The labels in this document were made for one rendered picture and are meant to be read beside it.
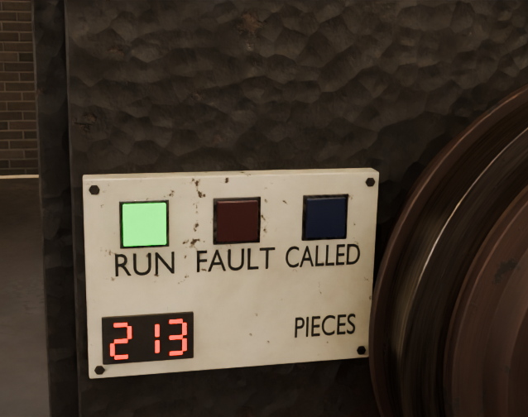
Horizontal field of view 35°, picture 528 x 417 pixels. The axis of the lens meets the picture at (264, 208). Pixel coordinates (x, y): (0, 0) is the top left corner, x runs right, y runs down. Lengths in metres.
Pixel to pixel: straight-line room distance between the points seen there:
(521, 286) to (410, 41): 0.25
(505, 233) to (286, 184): 0.20
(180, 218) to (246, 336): 0.13
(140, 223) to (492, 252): 0.29
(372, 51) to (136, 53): 0.21
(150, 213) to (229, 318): 0.12
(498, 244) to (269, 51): 0.25
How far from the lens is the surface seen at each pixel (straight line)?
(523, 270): 0.65
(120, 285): 0.73
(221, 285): 0.74
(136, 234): 0.71
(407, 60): 0.77
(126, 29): 0.71
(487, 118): 0.71
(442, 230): 0.64
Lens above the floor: 1.39
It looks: 14 degrees down
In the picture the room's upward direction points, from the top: 1 degrees clockwise
